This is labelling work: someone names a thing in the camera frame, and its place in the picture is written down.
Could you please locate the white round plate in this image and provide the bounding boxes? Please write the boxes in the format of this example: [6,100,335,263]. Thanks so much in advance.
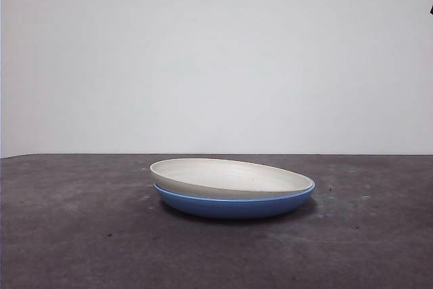
[150,158,314,200]

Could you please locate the blue round plate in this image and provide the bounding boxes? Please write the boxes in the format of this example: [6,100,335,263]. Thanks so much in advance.
[153,180,317,220]

